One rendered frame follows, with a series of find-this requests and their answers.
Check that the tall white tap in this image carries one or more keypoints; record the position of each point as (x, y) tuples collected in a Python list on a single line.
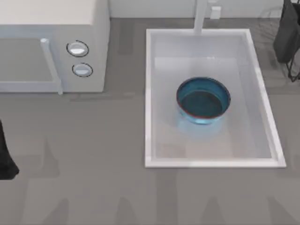
[(200, 16)]

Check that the large microwave knob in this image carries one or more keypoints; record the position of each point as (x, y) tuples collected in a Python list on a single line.
[(77, 48)]

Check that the white sink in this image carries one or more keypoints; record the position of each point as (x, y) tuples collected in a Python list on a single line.
[(236, 93)]

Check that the blue bowl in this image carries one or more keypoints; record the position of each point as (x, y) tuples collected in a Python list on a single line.
[(202, 103)]

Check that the pale microwave oven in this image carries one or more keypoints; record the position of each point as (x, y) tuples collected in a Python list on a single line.
[(98, 47)]

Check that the white tap lever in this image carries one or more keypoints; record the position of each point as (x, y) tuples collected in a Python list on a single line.
[(215, 12)]

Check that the small microwave knob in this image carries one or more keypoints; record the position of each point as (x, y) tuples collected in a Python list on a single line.
[(82, 69)]

